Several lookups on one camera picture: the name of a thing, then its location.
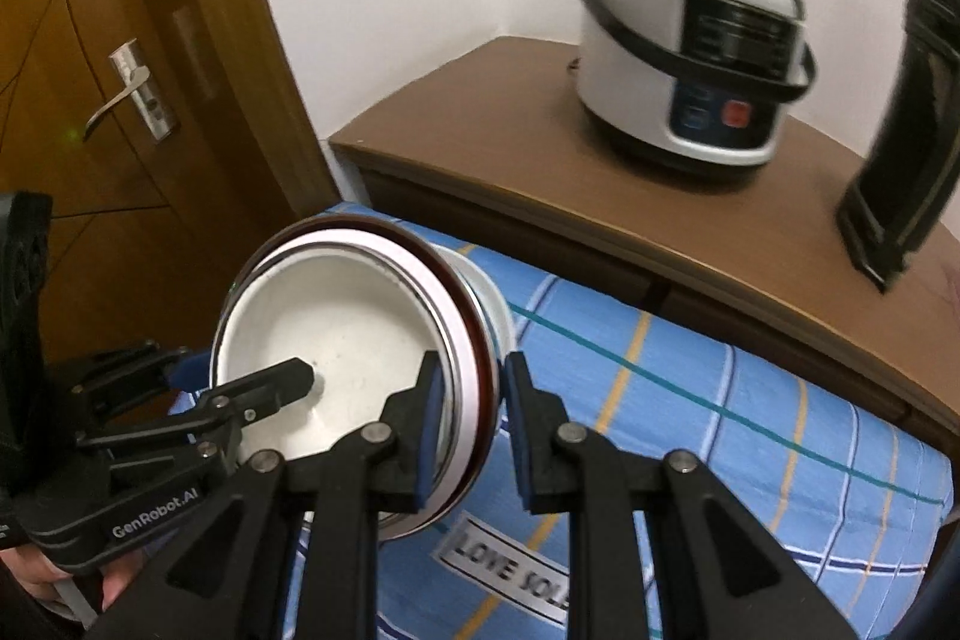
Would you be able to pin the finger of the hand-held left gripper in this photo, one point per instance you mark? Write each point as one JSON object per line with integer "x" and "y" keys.
{"x": 262, "y": 389}
{"x": 135, "y": 370}

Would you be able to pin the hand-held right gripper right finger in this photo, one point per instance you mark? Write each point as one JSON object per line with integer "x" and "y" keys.
{"x": 517, "y": 445}

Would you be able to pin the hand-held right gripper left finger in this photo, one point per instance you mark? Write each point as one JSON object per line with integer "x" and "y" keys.
{"x": 430, "y": 437}

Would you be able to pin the pink and white bowl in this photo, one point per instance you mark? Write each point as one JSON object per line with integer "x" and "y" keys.
{"x": 352, "y": 317}

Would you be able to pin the grey round plate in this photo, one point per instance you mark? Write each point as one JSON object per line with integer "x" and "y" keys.
{"x": 491, "y": 310}

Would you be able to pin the person's left hand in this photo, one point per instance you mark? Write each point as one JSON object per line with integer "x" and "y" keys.
{"x": 26, "y": 572}

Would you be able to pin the blue plaid cloth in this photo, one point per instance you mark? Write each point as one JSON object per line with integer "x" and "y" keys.
{"x": 712, "y": 460}

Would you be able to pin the brown wooden cabinet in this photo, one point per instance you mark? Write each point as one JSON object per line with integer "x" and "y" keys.
{"x": 525, "y": 160}

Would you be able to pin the brown wooden door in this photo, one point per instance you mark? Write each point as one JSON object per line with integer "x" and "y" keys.
{"x": 67, "y": 48}

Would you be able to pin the white black rice cooker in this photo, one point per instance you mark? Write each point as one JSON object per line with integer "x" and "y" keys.
{"x": 637, "y": 63}

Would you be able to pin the black thermos flask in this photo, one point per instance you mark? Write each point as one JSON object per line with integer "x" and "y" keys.
{"x": 907, "y": 183}

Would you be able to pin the wooden door frame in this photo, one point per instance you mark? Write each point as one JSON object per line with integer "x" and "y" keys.
{"x": 255, "y": 85}

